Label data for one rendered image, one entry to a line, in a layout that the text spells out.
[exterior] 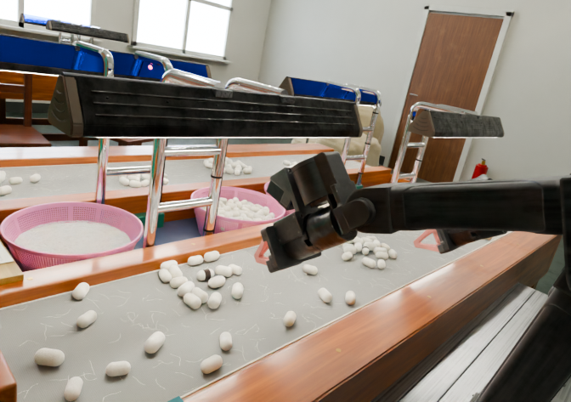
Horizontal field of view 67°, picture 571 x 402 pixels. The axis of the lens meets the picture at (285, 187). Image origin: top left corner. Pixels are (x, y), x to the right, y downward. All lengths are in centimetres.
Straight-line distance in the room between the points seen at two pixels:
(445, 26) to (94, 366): 561
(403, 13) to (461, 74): 118
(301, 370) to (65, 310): 38
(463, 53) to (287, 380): 535
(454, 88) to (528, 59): 83
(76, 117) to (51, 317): 33
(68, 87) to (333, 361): 52
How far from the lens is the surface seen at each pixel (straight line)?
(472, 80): 570
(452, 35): 587
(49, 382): 66
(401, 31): 623
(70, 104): 58
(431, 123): 129
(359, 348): 74
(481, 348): 107
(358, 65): 648
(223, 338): 70
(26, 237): 105
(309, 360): 69
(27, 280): 82
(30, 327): 76
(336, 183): 59
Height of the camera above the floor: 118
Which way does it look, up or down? 17 degrees down
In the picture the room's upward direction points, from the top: 11 degrees clockwise
